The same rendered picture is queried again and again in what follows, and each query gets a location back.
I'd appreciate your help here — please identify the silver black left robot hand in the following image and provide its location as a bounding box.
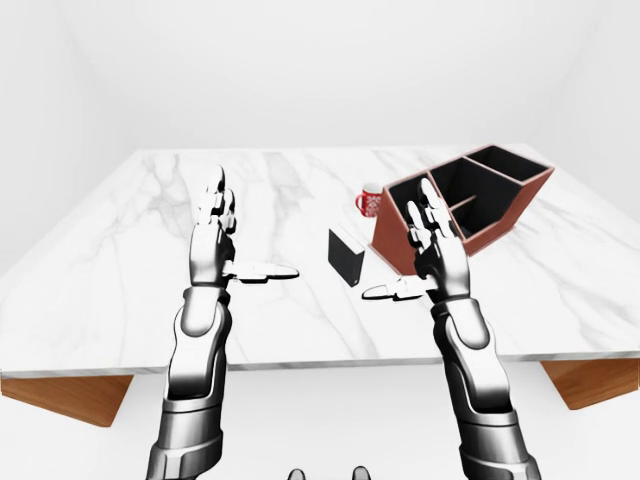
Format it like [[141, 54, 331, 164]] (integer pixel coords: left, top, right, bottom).
[[188, 165, 301, 289]]

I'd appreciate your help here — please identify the red white patterned mug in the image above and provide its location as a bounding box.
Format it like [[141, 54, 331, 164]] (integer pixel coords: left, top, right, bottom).
[[355, 182, 387, 219]]

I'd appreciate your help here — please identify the red-brown desk caddy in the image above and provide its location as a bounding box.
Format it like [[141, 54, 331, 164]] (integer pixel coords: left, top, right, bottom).
[[369, 143, 556, 277]]

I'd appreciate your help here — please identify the black book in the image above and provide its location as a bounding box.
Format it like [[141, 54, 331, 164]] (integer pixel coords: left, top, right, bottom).
[[327, 223, 366, 288]]

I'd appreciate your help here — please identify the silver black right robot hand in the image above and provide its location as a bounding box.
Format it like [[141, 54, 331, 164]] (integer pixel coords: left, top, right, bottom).
[[361, 178, 472, 303]]

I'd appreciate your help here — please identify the brown wooden table leg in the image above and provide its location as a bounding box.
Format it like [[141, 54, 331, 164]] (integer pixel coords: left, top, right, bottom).
[[0, 373, 135, 428], [541, 358, 640, 412]]

